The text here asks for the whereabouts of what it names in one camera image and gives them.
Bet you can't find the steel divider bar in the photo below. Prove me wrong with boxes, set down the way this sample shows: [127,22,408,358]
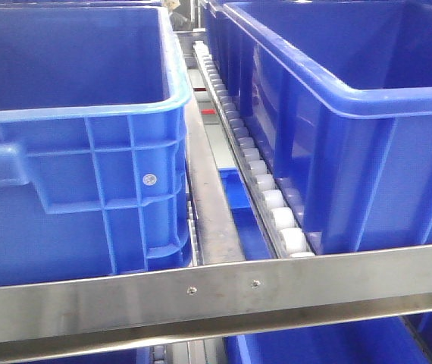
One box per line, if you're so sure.
[176,32,246,265]

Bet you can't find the white roller track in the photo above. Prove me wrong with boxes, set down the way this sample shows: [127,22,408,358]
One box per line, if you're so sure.
[193,41,314,259]

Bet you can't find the blue plastic crate left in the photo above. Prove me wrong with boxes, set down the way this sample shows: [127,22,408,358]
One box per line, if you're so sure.
[0,6,191,286]

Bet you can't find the blue plastic crate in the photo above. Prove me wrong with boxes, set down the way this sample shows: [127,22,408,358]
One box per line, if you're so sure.
[202,1,432,254]
[0,6,191,286]

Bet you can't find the blue plastic crate middle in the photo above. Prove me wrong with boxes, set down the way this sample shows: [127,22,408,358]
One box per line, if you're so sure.
[202,1,432,254]

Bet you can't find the upper steel shelf rail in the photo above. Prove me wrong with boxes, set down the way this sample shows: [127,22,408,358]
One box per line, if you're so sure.
[0,245,432,363]

